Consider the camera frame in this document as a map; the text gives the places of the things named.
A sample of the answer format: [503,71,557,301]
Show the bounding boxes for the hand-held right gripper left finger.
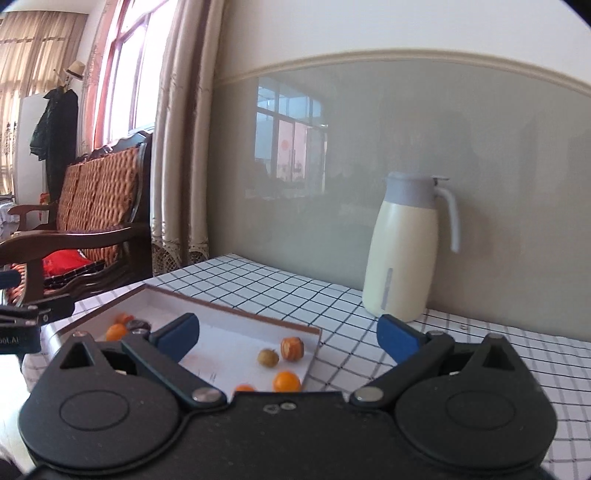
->
[59,313,228,411]

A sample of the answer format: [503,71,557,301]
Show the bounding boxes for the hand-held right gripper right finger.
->
[349,315,527,408]

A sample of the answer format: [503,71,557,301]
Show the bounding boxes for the brown cardboard box white inside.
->
[44,283,322,393]

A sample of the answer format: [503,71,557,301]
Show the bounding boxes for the orange brown husk fruit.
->
[280,337,304,361]

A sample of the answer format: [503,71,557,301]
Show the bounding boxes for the large orange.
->
[272,370,302,393]

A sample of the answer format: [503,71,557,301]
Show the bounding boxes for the red cloth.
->
[42,249,95,278]

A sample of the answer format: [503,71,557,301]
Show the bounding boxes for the white cloth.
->
[0,198,21,234]

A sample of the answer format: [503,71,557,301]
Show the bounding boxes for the cream thermos jug grey lid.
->
[361,172,461,323]

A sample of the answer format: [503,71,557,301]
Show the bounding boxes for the wooden sofa orange cushion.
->
[0,130,153,308]

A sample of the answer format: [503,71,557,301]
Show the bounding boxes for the white cabinet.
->
[11,92,49,204]

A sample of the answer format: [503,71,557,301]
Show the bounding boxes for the dark hanging coat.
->
[30,88,79,204]

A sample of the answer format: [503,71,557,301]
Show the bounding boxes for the beige lace curtain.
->
[150,0,227,278]

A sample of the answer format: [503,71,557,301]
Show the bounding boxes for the brown sheer curtain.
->
[0,9,90,195]

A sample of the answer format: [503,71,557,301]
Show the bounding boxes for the red framed window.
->
[90,0,178,148]

